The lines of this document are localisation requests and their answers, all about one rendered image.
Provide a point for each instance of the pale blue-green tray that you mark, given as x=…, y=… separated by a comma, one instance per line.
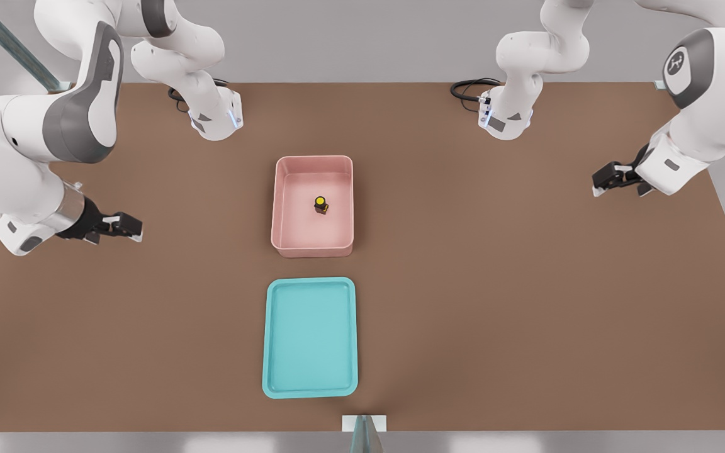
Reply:
x=310, y=340

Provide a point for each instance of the yellow-capped black button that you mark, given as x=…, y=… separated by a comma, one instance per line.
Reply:
x=321, y=204

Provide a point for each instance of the pink rectangular box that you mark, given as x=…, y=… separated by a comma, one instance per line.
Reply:
x=312, y=233

